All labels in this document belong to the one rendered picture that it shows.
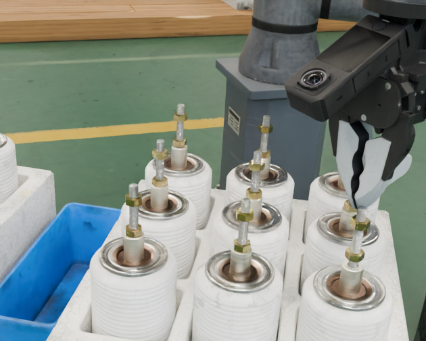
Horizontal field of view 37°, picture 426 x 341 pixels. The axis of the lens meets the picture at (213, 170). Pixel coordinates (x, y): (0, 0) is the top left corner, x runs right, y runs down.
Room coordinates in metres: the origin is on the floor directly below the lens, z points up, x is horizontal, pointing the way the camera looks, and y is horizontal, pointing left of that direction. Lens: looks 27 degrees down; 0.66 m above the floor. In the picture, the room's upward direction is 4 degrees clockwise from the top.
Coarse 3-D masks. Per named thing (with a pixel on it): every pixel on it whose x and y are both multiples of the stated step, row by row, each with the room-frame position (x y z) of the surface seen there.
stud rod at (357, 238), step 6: (360, 210) 0.55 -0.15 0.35; (366, 210) 0.55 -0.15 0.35; (360, 216) 0.55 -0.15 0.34; (354, 234) 0.55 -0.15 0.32; (360, 234) 0.55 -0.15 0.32; (354, 240) 0.55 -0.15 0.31; (360, 240) 0.55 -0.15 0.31; (354, 246) 0.55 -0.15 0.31; (360, 246) 0.55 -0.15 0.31; (354, 252) 0.55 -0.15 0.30; (348, 264) 0.55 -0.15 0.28; (354, 264) 0.55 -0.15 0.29
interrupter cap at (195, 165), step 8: (168, 152) 0.85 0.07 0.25; (168, 160) 0.83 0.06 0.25; (192, 160) 0.83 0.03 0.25; (200, 160) 0.83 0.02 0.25; (168, 168) 0.80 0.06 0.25; (176, 168) 0.81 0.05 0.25; (184, 168) 0.81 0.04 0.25; (192, 168) 0.81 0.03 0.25; (200, 168) 0.81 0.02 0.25; (168, 176) 0.78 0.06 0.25; (176, 176) 0.78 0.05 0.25; (184, 176) 0.78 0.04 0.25
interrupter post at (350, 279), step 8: (344, 264) 0.55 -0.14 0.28; (360, 264) 0.55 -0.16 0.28; (344, 272) 0.55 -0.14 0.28; (352, 272) 0.54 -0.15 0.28; (360, 272) 0.54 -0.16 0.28; (344, 280) 0.55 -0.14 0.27; (352, 280) 0.54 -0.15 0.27; (360, 280) 0.55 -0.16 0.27; (344, 288) 0.54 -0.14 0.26; (352, 288) 0.54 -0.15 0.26
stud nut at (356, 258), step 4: (348, 248) 0.56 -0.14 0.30; (348, 252) 0.55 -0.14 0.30; (360, 252) 0.55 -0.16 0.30; (364, 252) 0.55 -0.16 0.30; (348, 256) 0.55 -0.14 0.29; (352, 256) 0.54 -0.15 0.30; (356, 256) 0.54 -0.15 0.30; (360, 256) 0.54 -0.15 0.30; (352, 260) 0.54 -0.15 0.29; (356, 260) 0.54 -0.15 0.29; (360, 260) 0.55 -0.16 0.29
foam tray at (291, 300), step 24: (216, 192) 0.88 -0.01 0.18; (120, 216) 0.79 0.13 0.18; (384, 216) 0.83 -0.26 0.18; (288, 240) 0.75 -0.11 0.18; (288, 264) 0.69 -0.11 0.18; (384, 264) 0.71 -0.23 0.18; (192, 288) 0.63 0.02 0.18; (288, 288) 0.64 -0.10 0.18; (72, 312) 0.57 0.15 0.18; (192, 312) 0.59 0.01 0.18; (288, 312) 0.60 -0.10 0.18; (72, 336) 0.53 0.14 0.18; (96, 336) 0.54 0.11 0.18; (288, 336) 0.55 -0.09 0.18
